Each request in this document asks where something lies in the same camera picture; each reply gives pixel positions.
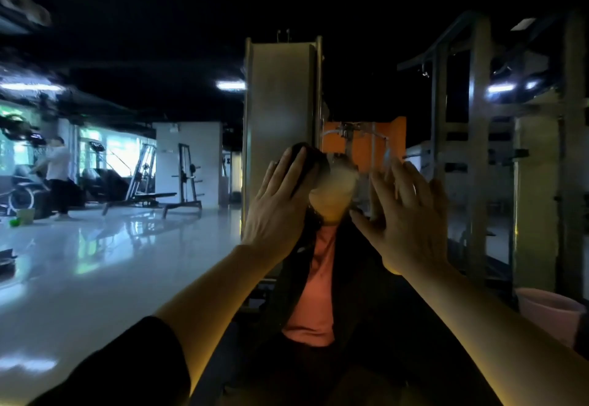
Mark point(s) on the person's left hand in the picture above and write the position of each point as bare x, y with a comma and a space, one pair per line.
276, 212

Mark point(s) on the person's right hand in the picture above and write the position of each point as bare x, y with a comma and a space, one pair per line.
405, 226

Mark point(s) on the large wall mirror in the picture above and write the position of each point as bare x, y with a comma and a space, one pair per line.
110, 263

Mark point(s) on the person's left forearm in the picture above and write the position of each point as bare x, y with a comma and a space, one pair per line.
216, 314

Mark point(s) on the person's right forearm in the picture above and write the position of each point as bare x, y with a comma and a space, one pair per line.
497, 337

